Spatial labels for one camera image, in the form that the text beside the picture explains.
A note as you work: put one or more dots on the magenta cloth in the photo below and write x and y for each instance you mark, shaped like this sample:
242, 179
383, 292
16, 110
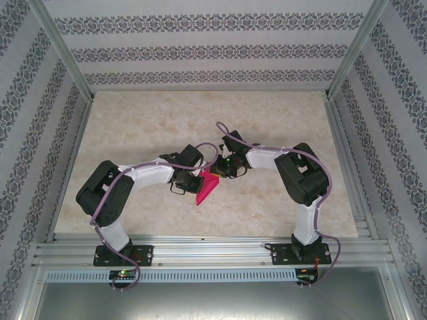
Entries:
208, 188

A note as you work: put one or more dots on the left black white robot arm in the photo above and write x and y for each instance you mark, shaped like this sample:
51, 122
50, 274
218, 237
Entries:
103, 193

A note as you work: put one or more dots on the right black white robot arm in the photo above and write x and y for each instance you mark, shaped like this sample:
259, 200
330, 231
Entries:
303, 176

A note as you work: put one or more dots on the grey metal panel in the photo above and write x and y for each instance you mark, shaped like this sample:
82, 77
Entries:
213, 303

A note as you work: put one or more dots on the wide aluminium mounting rail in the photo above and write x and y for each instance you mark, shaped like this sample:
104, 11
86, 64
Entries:
213, 250

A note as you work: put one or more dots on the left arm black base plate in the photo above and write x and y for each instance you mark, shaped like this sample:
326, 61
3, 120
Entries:
146, 255

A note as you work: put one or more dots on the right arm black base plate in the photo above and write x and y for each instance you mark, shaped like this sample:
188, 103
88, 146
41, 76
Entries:
280, 255

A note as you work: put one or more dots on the aluminium side rail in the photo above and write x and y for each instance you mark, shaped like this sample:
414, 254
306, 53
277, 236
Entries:
340, 133
75, 146

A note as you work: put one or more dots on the aluminium frame post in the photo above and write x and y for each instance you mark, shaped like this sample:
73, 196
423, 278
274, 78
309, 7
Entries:
354, 50
65, 50

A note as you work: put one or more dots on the aluminium frame bar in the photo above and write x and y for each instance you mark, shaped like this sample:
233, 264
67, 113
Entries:
400, 293
29, 293

